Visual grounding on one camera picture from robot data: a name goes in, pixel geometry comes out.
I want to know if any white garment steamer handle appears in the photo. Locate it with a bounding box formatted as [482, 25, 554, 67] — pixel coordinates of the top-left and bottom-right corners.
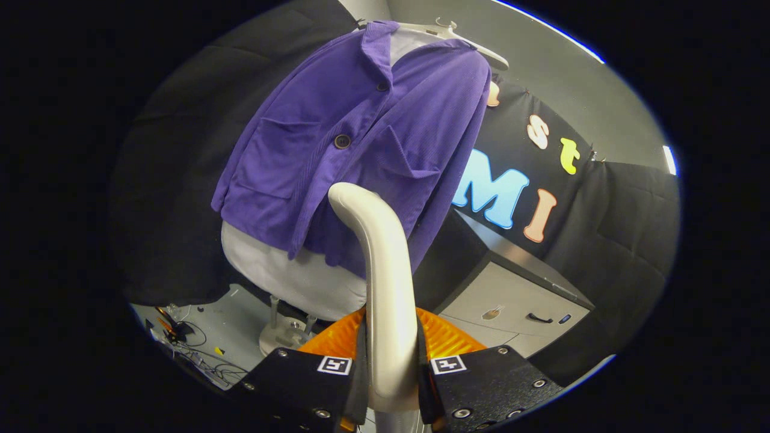
[328, 182, 422, 416]

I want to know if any grey drawer cabinet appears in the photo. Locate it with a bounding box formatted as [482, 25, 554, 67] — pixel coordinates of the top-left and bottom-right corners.
[412, 207, 596, 361]

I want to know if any orange handled tool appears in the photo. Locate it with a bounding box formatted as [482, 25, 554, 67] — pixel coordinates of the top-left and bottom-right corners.
[155, 307, 194, 343]

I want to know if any purple corduroy jacket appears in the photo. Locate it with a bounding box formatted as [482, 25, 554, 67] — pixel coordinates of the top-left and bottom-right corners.
[211, 20, 493, 278]

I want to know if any white garment steamer base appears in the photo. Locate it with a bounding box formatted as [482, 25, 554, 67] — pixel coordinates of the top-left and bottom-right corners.
[259, 293, 319, 357]

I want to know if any tangle of black cables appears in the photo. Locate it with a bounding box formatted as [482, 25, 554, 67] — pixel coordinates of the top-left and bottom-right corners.
[153, 304, 250, 388]

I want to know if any white clothes hanger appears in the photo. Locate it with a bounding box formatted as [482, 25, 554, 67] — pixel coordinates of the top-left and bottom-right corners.
[355, 17, 511, 70]

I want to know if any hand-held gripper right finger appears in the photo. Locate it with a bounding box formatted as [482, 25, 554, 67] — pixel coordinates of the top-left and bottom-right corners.
[415, 307, 566, 433]

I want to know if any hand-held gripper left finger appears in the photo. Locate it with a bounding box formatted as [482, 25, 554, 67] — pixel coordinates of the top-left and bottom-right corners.
[232, 307, 368, 433]

